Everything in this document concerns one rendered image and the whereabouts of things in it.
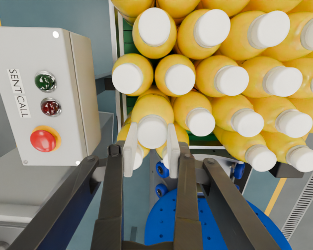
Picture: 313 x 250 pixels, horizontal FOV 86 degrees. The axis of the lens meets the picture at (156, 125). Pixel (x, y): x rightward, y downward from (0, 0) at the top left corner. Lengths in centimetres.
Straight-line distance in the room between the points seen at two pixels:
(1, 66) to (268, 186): 208
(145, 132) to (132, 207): 178
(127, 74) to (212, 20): 12
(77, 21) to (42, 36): 119
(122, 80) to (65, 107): 9
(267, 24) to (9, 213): 69
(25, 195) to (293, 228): 258
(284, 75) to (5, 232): 71
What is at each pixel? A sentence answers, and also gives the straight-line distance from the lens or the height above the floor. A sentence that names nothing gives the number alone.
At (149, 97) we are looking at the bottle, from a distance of 26.
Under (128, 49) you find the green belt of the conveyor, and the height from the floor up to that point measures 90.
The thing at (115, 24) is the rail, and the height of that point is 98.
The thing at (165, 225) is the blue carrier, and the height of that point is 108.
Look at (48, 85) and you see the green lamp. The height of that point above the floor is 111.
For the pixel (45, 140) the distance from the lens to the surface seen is 29.
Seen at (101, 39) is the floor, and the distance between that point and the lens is 139.
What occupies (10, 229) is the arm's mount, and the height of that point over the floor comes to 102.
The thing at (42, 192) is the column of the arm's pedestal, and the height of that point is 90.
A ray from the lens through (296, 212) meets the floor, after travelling 253.
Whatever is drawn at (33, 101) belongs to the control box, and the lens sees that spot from 29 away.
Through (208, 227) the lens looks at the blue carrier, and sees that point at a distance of 42.
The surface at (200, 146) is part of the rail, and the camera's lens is 41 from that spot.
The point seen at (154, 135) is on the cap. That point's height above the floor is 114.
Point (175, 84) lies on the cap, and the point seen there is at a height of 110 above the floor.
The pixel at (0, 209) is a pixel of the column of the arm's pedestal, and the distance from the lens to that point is 67.
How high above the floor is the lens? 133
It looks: 69 degrees down
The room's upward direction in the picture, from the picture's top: 179 degrees clockwise
